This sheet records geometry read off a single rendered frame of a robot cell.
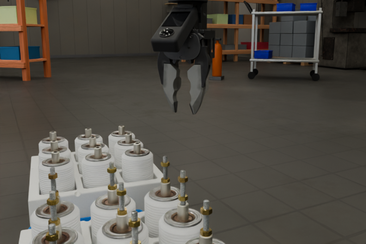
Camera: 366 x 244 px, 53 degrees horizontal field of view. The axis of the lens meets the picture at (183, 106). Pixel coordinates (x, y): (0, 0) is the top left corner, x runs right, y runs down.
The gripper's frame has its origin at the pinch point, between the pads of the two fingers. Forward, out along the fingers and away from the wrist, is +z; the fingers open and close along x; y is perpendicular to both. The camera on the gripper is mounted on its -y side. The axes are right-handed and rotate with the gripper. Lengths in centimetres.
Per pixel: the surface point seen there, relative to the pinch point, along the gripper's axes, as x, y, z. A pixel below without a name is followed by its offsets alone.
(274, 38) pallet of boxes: 129, 813, -7
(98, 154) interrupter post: 37.3, 23.3, 21.2
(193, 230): -3.2, -2.5, 22.8
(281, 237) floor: -13, 45, 47
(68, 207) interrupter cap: 23.3, -5.7, 22.1
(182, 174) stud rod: 0.1, 0.1, 13.1
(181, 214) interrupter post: 0.0, -0.6, 21.2
